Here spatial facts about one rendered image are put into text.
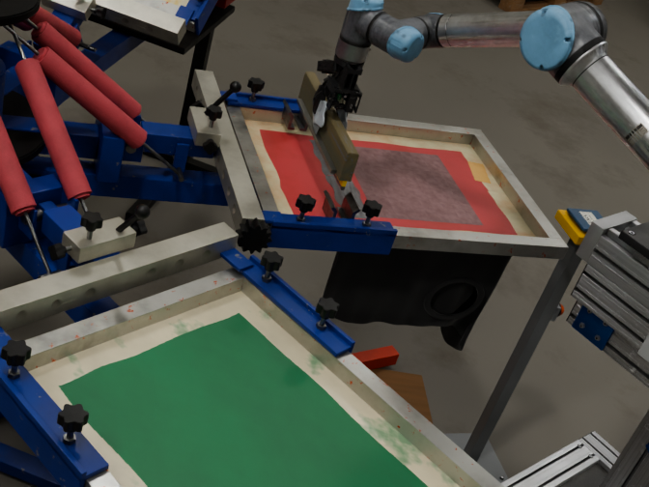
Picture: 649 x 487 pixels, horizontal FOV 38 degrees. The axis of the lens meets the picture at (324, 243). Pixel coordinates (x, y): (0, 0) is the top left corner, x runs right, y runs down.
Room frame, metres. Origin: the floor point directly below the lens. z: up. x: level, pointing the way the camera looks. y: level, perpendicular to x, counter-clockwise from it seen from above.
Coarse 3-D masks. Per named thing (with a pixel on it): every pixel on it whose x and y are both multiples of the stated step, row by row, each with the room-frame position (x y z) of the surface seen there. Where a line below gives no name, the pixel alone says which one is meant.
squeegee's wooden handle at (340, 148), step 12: (312, 72) 2.25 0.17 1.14; (312, 84) 2.18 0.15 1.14; (300, 96) 2.23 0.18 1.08; (312, 96) 2.16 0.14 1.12; (312, 108) 2.14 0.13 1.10; (312, 120) 2.12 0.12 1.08; (324, 120) 2.05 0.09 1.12; (336, 120) 2.02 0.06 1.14; (324, 132) 2.03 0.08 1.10; (336, 132) 1.97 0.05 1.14; (324, 144) 2.01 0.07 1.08; (336, 144) 1.95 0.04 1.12; (348, 144) 1.92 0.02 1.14; (336, 156) 1.93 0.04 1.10; (348, 156) 1.88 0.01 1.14; (336, 168) 1.91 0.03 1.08; (348, 168) 1.89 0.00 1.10; (348, 180) 1.89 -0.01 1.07
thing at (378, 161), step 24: (264, 144) 2.15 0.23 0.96; (288, 144) 2.19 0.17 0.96; (360, 144) 2.32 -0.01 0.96; (384, 144) 2.37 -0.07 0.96; (288, 168) 2.06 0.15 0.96; (312, 168) 2.10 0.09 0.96; (360, 168) 2.19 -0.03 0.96; (384, 168) 2.23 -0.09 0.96; (408, 168) 2.27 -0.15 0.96; (432, 168) 2.31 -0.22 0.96; (456, 168) 2.36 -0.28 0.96
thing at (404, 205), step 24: (288, 192) 1.95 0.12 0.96; (312, 192) 1.99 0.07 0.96; (360, 192) 2.06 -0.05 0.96; (384, 192) 2.10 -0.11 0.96; (408, 192) 2.14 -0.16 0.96; (432, 192) 2.18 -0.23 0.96; (456, 192) 2.22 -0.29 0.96; (480, 192) 2.27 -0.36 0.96; (336, 216) 1.91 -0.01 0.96; (384, 216) 1.98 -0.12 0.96; (408, 216) 2.02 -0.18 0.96; (432, 216) 2.06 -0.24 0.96; (456, 216) 2.10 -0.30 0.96; (480, 216) 2.14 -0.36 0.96; (504, 216) 2.18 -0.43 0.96
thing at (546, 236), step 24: (240, 120) 2.17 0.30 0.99; (264, 120) 2.27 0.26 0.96; (360, 120) 2.39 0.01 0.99; (384, 120) 2.44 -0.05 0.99; (240, 144) 2.04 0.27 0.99; (480, 144) 2.50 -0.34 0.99; (504, 168) 2.38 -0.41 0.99; (264, 192) 1.86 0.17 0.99; (504, 192) 2.31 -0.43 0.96; (528, 216) 2.18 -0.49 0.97; (408, 240) 1.87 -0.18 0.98; (432, 240) 1.90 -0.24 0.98; (456, 240) 1.93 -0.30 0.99; (480, 240) 1.96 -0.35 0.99; (504, 240) 2.00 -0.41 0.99; (528, 240) 2.04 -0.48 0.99; (552, 240) 2.07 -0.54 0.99
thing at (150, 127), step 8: (144, 128) 1.88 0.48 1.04; (152, 128) 1.89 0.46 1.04; (160, 128) 1.91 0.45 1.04; (168, 128) 1.92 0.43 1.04; (176, 128) 1.93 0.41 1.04; (184, 128) 1.94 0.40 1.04; (152, 136) 1.87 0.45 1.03; (160, 136) 1.87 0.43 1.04; (168, 136) 1.88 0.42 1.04; (176, 136) 1.89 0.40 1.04; (184, 136) 1.90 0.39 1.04; (152, 144) 1.87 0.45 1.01; (160, 144) 1.88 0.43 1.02; (168, 144) 1.88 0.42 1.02; (176, 144) 1.89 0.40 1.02; (192, 144) 1.91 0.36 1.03; (160, 152) 1.88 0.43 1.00; (168, 152) 1.88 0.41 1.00; (192, 152) 1.91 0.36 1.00; (200, 152) 1.92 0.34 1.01
